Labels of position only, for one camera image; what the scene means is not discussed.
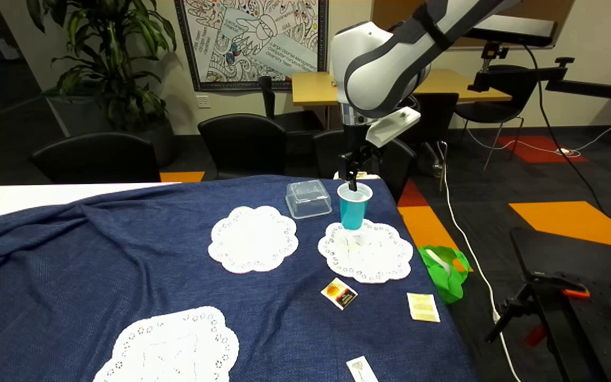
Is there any white paper doily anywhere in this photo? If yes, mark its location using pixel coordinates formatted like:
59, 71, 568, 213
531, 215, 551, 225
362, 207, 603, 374
92, 304, 242, 382
205, 203, 301, 275
315, 219, 415, 287

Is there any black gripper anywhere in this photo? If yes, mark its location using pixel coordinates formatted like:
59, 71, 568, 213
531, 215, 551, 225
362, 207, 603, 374
340, 118, 377, 193

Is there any orange-handled black clamp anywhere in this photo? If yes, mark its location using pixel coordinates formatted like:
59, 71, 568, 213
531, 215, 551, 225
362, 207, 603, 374
485, 293, 556, 350
525, 269, 593, 304

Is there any pale square paper note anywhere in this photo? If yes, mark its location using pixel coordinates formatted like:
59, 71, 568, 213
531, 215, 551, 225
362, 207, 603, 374
405, 291, 444, 325

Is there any white floor cable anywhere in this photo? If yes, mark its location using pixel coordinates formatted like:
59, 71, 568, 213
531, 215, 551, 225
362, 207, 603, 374
434, 138, 525, 382

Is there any small white paper packet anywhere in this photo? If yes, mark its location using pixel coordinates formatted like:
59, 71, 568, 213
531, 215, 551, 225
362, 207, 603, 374
343, 354, 379, 382

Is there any black square-back chair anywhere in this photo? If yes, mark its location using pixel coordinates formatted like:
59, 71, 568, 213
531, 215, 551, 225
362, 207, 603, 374
409, 92, 460, 146

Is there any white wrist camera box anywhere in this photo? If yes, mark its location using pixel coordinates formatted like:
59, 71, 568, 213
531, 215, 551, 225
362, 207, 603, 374
362, 107, 425, 150

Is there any light wooden table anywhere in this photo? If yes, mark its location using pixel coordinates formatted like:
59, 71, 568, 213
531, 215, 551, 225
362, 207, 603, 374
289, 66, 516, 111

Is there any small orange brown picture card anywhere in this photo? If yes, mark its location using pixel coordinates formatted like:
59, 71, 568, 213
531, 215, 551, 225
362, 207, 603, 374
318, 275, 360, 311

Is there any framed drawing poster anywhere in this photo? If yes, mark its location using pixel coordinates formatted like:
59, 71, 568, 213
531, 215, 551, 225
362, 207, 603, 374
174, 0, 330, 94

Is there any clear plastic container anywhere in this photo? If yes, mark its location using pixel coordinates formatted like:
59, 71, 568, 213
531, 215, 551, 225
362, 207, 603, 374
285, 179, 336, 220

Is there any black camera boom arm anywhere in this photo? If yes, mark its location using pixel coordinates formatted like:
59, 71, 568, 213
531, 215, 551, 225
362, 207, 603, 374
464, 41, 611, 107

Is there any dark blue bed sheet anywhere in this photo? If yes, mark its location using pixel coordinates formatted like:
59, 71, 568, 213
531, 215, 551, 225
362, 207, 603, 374
0, 173, 480, 382

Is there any black wide-back chair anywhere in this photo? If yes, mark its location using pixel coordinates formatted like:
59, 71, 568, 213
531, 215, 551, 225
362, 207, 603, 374
27, 130, 164, 184

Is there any potted green plant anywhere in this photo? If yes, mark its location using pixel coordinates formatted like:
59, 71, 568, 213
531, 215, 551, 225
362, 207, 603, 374
25, 0, 179, 168

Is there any black office chair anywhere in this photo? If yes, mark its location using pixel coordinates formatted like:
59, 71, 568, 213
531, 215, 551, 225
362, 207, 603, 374
451, 64, 535, 172

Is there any black padded armchair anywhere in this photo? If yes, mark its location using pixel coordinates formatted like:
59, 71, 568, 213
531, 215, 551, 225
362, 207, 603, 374
196, 112, 291, 181

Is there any black slim-back chair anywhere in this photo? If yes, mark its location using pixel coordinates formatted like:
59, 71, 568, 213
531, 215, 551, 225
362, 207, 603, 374
259, 74, 324, 179

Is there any green plastic bag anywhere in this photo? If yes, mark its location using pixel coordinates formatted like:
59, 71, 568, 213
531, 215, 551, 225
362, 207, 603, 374
418, 244, 475, 306

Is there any black silver flat device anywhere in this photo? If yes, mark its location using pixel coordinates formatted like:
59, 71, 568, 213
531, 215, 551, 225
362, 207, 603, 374
451, 10, 558, 51

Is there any teal plastic cup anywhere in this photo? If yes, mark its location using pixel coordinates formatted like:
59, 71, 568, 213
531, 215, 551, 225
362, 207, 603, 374
336, 181, 375, 231

